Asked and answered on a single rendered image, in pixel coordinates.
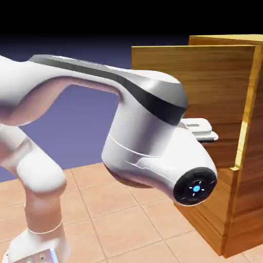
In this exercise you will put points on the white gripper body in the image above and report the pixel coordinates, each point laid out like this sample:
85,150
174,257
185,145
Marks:
202,127

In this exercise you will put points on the light wood cabinet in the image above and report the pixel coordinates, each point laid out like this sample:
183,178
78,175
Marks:
252,185

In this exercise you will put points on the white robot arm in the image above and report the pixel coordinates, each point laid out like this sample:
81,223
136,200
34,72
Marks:
143,127

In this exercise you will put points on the small wood cabinet door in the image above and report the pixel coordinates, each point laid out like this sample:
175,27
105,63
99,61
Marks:
217,209

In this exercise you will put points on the large wood cabinet door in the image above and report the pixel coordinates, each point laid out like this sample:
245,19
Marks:
205,82

